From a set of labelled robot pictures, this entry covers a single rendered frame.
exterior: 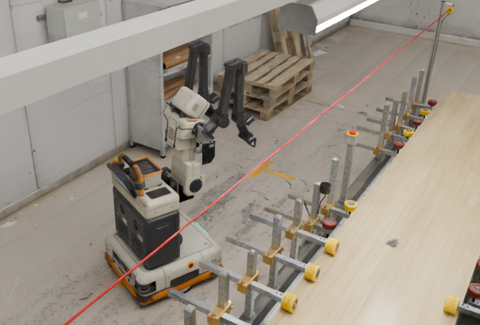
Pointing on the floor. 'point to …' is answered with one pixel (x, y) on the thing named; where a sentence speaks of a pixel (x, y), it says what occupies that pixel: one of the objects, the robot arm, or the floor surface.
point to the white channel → (153, 34)
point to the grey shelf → (145, 69)
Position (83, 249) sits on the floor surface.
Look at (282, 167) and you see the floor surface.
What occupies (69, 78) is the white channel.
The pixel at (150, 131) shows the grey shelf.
